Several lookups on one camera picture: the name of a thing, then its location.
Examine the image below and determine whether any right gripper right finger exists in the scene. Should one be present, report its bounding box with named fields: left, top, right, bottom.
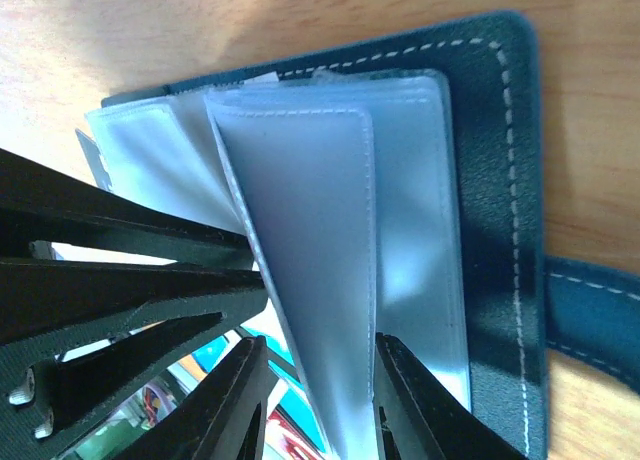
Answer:
left=373, top=332, right=524, bottom=460

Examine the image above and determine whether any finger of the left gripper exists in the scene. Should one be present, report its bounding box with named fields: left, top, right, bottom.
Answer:
left=1, top=259, right=267, bottom=459
left=1, top=150, right=253, bottom=270

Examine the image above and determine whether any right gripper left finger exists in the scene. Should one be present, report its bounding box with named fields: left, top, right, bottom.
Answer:
left=117, top=336, right=269, bottom=460

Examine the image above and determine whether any navy blue card holder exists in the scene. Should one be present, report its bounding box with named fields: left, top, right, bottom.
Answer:
left=86, top=10, right=639, bottom=459

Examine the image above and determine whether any red card with chip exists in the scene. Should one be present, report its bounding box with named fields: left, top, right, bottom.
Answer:
left=262, top=407, right=326, bottom=460

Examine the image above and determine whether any teal card right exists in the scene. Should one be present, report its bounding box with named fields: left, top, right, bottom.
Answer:
left=182, top=326, right=326, bottom=455

